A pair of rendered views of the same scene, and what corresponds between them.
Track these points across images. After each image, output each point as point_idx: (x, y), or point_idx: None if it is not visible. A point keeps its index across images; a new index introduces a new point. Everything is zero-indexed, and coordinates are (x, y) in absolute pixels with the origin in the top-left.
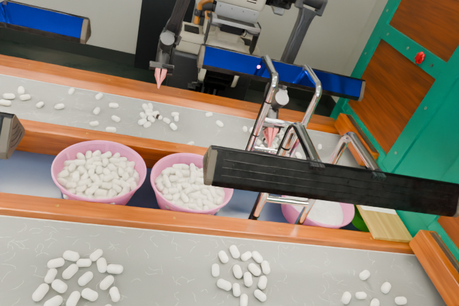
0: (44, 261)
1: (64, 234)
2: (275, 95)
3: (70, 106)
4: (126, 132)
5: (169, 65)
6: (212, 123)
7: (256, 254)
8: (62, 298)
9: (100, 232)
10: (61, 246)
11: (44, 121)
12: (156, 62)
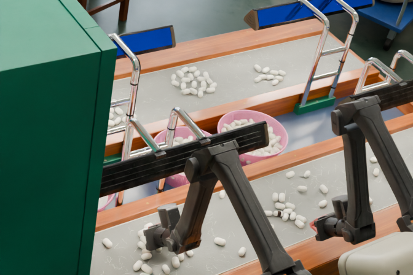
0: (219, 87)
1: (225, 100)
2: (176, 203)
3: (346, 186)
4: (279, 182)
5: (320, 219)
6: (228, 244)
7: (111, 120)
8: (195, 75)
9: (211, 107)
10: (220, 94)
11: (334, 161)
12: (334, 214)
